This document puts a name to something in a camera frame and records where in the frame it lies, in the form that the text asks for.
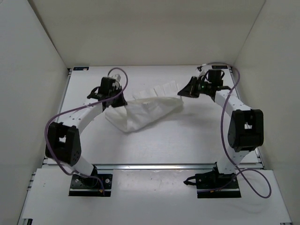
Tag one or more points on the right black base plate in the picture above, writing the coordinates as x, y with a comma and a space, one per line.
213, 184

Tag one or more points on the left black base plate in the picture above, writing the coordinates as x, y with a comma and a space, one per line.
87, 187

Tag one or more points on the wrist white camera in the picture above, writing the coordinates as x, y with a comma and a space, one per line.
201, 71
116, 77

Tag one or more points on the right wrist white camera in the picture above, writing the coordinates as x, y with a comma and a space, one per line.
201, 71

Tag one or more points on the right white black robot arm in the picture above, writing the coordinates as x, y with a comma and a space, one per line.
245, 131

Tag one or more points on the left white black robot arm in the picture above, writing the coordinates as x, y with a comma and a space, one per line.
63, 138

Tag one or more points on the blue corner label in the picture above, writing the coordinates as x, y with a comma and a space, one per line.
80, 68
219, 67

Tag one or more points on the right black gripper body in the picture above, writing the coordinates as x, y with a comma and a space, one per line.
204, 87

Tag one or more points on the right blue corner label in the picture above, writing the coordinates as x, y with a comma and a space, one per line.
219, 67

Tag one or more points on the left blue corner label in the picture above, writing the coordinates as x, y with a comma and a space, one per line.
80, 68

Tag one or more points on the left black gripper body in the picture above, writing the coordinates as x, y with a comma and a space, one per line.
114, 93

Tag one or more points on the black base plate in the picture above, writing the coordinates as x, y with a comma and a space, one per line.
213, 184
87, 187

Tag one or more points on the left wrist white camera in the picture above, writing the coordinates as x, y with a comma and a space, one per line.
116, 77

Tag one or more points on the aluminium front rail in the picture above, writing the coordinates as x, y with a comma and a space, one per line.
154, 166

